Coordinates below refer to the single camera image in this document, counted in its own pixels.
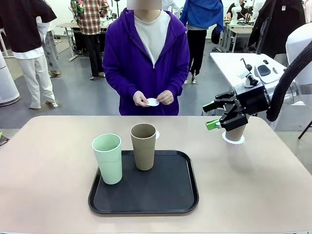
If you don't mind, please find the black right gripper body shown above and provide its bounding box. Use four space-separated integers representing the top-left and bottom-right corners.
233 81 272 115

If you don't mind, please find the brown tall cup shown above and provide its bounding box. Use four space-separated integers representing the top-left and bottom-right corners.
130 123 157 171
224 124 245 142

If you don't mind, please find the mint green tall cup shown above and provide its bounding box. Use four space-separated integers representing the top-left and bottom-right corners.
91 133 122 185

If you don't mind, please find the person's right forearm purple sleeve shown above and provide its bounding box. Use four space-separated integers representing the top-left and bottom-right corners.
103 70 137 98

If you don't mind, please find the person's left forearm purple sleeve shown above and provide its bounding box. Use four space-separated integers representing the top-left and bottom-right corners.
169 70 190 98

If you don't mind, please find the person's left hand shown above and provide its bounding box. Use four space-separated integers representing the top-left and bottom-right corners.
156 90 174 105

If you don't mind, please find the person's right hand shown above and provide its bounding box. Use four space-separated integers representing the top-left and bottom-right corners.
133 91 150 107

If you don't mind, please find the white side table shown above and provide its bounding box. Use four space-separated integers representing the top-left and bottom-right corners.
209 52 293 98

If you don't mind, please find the black backpack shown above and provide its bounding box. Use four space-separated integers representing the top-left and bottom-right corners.
211 25 222 45

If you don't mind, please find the grey background desk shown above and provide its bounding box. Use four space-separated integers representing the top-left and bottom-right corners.
219 20 254 53

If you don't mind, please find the person in black coat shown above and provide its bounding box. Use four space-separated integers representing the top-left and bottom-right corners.
247 0 307 61

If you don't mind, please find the small white background robot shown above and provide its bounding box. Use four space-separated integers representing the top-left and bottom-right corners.
229 0 254 25

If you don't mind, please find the person in blue jacket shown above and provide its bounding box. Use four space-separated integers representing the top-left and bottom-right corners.
179 0 224 83

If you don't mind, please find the person in purple hoodie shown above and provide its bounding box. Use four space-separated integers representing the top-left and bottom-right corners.
102 7 191 116

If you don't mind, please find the black plastic serving tray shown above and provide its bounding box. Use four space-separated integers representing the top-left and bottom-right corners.
88 150 200 215

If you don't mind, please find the person in plaid shirt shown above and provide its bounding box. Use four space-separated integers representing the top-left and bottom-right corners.
70 0 110 80

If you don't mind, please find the light wooden background desk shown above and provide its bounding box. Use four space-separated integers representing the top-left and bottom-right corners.
56 22 85 61

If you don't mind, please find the person in grey trousers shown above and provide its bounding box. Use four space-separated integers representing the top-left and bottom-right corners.
36 21 61 78

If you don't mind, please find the person in black shirt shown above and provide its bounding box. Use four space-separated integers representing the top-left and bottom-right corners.
0 0 59 110

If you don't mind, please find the white cylindrical air purifier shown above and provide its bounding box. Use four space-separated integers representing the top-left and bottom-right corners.
0 52 20 107

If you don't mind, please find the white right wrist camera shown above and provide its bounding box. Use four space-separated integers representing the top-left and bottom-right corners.
237 64 259 88

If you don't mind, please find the black corrugated cable hose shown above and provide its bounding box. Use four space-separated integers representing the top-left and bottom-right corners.
266 40 312 122

